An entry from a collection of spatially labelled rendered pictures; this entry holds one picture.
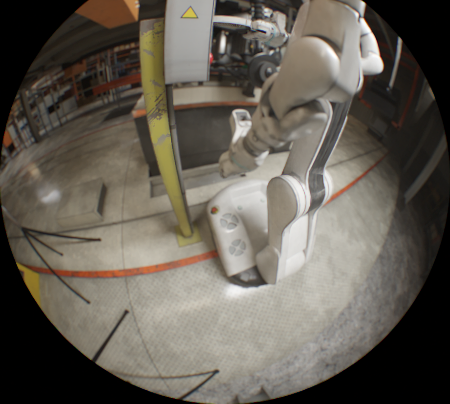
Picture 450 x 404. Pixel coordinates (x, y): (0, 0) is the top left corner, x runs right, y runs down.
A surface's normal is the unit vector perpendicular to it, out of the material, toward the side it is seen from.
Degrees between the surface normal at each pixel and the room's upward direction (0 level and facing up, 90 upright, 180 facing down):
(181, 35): 90
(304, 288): 0
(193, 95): 90
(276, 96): 104
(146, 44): 90
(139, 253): 0
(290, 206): 85
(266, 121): 48
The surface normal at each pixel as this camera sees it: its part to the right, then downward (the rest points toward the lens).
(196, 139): 0.36, 0.69
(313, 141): -0.87, 0.29
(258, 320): 0.08, -0.69
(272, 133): 0.33, 0.05
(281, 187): -0.92, 0.07
